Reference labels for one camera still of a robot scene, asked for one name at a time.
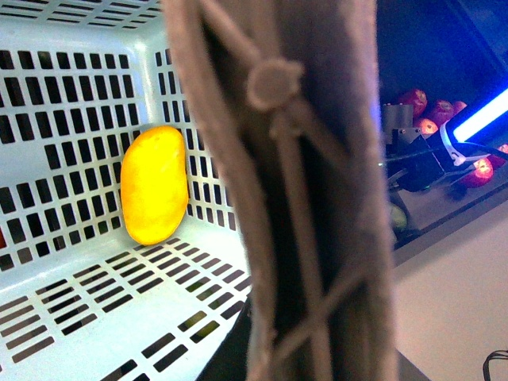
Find brown basket handle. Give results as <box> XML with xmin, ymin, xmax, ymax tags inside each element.
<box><xmin>163</xmin><ymin>1</ymin><xmax>398</xmax><ymax>380</ymax></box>

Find light teal plastic basket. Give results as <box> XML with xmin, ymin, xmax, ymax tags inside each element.
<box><xmin>1</xmin><ymin>1</ymin><xmax>250</xmax><ymax>380</ymax></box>

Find yellow mango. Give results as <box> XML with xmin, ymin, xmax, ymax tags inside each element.
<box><xmin>121</xmin><ymin>126</ymin><xmax>189</xmax><ymax>245</ymax></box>

